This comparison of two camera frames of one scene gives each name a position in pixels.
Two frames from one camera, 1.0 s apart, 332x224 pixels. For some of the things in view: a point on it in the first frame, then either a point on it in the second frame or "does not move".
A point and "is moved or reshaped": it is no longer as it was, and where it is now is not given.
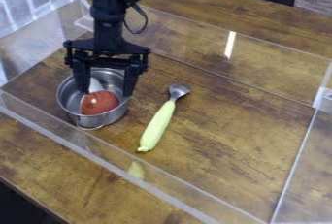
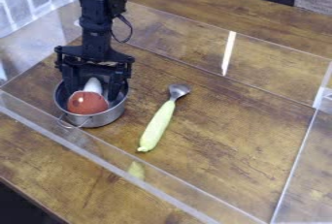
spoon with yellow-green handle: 163,117 does not move
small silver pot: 104,80 is moved or reshaped
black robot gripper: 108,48 -> 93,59
